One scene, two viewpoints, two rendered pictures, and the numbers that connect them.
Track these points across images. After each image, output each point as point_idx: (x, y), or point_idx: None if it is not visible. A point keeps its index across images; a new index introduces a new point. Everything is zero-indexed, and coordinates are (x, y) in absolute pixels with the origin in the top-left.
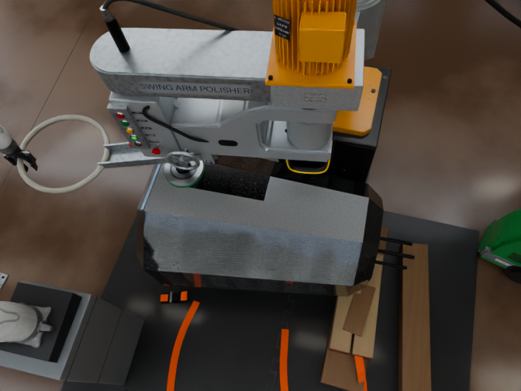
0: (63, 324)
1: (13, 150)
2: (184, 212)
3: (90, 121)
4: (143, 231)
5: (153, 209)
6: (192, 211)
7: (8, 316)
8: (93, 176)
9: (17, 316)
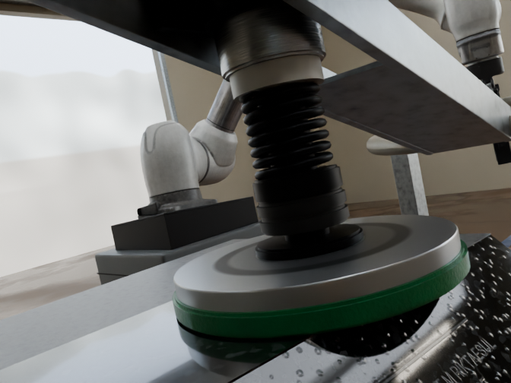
0: (138, 226)
1: (466, 59)
2: (99, 289)
3: None
4: None
5: (213, 248)
6: (66, 304)
7: (150, 137)
8: (388, 141)
9: (150, 150)
